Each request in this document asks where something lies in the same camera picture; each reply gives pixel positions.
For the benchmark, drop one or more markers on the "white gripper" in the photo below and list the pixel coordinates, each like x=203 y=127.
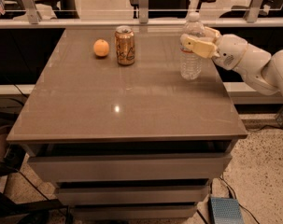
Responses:
x=231 y=52

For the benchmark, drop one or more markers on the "clear plastic water bottle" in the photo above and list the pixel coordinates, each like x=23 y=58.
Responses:
x=190 y=62

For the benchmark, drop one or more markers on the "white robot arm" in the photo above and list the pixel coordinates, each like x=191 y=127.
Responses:
x=258 y=68

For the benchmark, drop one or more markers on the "black office chair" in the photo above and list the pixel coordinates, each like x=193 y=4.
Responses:
x=168 y=8

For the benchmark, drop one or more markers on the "gold soda can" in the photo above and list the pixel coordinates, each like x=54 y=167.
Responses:
x=124 y=43

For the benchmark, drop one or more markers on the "orange fruit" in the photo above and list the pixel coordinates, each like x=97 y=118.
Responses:
x=101 y=48

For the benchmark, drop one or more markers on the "grey drawer cabinet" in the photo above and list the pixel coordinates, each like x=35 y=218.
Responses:
x=85 y=106

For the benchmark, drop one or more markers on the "top grey drawer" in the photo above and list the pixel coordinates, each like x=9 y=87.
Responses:
x=130 y=167

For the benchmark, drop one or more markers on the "grey drawer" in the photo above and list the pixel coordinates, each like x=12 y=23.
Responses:
x=132 y=195
x=136 y=212
x=130 y=167

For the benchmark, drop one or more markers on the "middle grey drawer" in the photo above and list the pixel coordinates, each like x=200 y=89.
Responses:
x=132 y=195

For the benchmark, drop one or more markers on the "bottom grey drawer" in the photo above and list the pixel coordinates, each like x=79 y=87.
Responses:
x=136 y=212

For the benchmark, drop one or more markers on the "glass partition rail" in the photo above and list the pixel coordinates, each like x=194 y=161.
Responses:
x=118 y=12

